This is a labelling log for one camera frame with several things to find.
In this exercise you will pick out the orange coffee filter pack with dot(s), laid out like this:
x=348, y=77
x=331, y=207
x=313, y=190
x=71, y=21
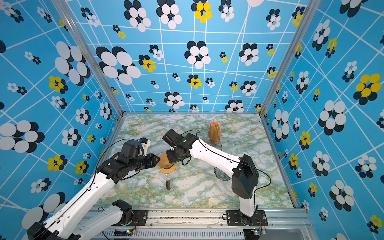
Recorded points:
x=215, y=132

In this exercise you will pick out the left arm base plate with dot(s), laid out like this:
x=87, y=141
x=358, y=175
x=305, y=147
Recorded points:
x=134, y=218

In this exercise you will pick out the grey glass dripper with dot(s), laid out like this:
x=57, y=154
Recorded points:
x=221, y=175

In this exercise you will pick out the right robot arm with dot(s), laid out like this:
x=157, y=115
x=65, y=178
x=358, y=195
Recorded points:
x=241, y=170

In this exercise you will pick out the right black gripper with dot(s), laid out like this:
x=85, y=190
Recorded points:
x=172, y=160

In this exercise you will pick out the grey glass pitcher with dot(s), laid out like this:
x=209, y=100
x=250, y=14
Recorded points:
x=217, y=145

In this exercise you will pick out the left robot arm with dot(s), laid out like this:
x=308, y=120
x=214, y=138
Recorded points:
x=67, y=224

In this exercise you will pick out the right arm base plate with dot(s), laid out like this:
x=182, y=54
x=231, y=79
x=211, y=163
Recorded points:
x=237, y=219

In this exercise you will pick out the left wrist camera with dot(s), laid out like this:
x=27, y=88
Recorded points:
x=145, y=143

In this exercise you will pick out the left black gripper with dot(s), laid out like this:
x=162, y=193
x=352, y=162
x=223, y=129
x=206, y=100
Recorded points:
x=152, y=159

